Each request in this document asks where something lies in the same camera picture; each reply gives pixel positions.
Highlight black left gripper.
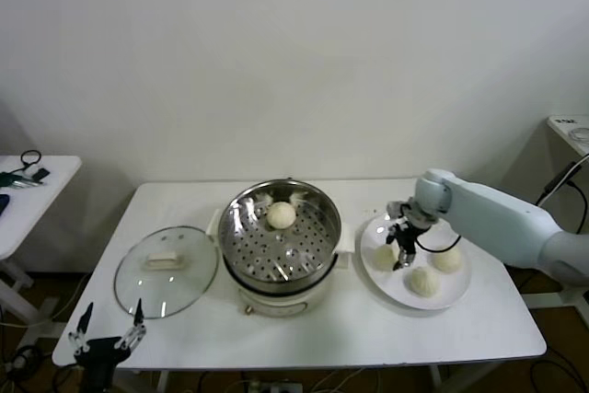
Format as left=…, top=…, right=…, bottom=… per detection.
left=67, top=298, right=147, bottom=393

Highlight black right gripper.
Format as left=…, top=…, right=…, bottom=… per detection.
left=385, top=222, right=419, bottom=273

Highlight white steamed baozi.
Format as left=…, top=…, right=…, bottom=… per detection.
left=371, top=245, right=398, bottom=272
left=432, top=245, right=462, bottom=273
left=403, top=267, right=441, bottom=297
left=266, top=202, right=297, bottom=230

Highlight round glass pot lid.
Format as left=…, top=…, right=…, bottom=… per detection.
left=113, top=225, right=220, bottom=320

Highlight perforated stainless steamer basket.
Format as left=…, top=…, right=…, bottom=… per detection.
left=216, top=179, right=344, bottom=295

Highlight large white round plate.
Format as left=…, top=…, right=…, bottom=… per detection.
left=359, top=211, right=473, bottom=311

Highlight white side table with tools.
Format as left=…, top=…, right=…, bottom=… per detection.
left=0, top=155, right=84, bottom=343

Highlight white electric cooking pot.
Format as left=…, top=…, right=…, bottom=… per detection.
left=205, top=208, right=356, bottom=319

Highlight white power strip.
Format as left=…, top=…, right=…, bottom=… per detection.
left=250, top=378, right=303, bottom=393

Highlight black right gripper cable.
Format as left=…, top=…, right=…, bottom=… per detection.
left=413, top=234, right=463, bottom=254

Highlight black floor cable coil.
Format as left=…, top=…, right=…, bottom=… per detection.
left=4, top=344, right=47, bottom=374

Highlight white power cable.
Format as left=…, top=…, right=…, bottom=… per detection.
left=533, top=162, right=583, bottom=208

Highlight black inline cable adapter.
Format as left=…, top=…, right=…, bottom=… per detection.
left=544, top=161, right=579, bottom=194

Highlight green handled tool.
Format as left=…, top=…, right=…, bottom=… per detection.
left=0, top=170, right=45, bottom=190

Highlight black power cable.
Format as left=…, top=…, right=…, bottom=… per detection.
left=568, top=180, right=589, bottom=236

